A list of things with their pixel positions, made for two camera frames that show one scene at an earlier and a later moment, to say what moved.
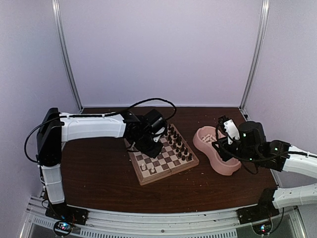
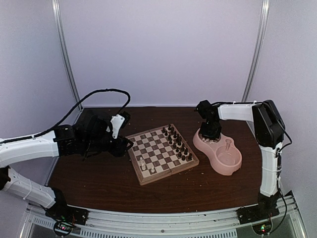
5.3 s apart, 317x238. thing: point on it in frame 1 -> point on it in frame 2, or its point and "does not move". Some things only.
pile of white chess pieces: x=209 y=139 does not move
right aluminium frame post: x=259 y=44 does not move
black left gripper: x=153 y=153 -> x=120 y=149
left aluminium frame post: x=57 y=25 does not move
